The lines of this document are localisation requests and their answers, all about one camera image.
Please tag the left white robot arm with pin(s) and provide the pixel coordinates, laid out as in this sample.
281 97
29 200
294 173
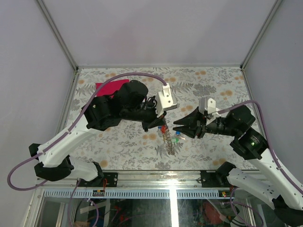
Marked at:
130 102

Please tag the aluminium front rail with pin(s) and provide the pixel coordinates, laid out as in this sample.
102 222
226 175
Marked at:
139 184

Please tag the floral table mat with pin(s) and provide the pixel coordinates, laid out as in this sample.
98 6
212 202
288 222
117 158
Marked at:
173 92

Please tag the red cloth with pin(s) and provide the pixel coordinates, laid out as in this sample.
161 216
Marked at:
111 87

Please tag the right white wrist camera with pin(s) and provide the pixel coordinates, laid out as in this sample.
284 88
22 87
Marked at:
207 106

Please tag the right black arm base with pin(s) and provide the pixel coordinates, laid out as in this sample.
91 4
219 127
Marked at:
216 179

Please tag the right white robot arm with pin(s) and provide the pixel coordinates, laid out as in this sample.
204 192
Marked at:
284 194

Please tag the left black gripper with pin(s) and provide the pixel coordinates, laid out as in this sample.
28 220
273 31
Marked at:
155 121

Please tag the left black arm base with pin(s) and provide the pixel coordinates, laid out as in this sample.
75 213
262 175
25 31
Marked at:
108 180

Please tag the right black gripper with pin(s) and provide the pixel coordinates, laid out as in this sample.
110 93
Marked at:
194 118

